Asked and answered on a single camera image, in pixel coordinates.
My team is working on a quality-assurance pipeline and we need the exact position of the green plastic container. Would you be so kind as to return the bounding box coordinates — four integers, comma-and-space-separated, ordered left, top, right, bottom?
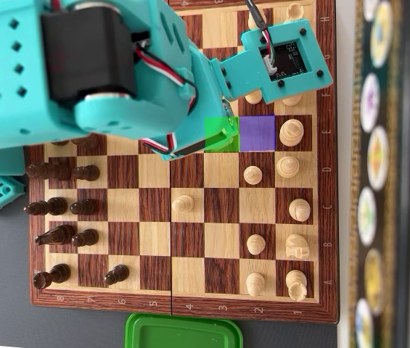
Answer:
124, 311, 244, 348

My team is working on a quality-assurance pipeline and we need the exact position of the dark wooden rook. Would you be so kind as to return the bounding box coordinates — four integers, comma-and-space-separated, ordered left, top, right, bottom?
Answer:
33, 263, 72, 290

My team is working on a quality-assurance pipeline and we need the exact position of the dark wooden bishop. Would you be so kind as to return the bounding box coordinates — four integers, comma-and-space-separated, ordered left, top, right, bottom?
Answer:
24, 196, 69, 218

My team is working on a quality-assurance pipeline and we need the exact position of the red white black servo cable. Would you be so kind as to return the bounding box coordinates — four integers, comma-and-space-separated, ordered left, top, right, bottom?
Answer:
131, 30, 199, 119
142, 132, 179, 161

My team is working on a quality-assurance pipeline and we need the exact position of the dark wooden knight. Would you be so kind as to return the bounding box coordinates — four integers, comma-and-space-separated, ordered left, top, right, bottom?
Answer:
34, 224, 78, 247

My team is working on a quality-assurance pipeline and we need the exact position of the grey textured mat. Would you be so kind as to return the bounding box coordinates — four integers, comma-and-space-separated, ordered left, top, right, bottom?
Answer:
0, 208, 340, 348

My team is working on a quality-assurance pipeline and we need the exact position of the wooden folding chessboard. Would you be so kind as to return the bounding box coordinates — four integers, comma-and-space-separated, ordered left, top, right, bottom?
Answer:
26, 0, 339, 325

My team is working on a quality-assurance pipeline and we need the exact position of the dark wooden queen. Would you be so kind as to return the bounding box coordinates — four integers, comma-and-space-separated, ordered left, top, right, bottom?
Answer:
25, 162, 72, 181

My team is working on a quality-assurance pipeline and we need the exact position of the light wooden king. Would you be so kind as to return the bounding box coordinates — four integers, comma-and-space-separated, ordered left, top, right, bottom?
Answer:
279, 118, 305, 148

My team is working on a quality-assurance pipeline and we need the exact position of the light wooden queen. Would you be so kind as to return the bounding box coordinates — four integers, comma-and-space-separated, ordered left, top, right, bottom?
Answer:
275, 155, 300, 178

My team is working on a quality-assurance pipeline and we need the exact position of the black framed decorative panel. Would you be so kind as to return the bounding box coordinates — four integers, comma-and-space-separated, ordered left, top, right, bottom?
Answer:
348, 0, 410, 348

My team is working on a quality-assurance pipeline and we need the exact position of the light wooden rook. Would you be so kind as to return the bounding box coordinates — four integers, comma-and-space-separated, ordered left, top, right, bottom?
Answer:
284, 270, 308, 302
284, 2, 306, 20

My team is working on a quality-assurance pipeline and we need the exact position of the light wooden knight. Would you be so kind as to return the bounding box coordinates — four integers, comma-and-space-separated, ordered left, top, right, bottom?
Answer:
284, 233, 311, 260

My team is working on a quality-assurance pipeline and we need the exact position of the light wooden bishop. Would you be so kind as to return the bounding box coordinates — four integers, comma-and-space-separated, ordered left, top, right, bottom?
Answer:
282, 93, 303, 107
288, 198, 311, 222

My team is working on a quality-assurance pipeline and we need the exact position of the black camera cable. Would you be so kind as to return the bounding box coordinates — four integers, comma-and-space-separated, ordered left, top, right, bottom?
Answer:
243, 0, 275, 72

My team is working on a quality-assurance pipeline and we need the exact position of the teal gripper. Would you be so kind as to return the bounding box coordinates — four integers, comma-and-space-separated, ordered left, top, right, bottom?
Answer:
141, 39, 241, 161

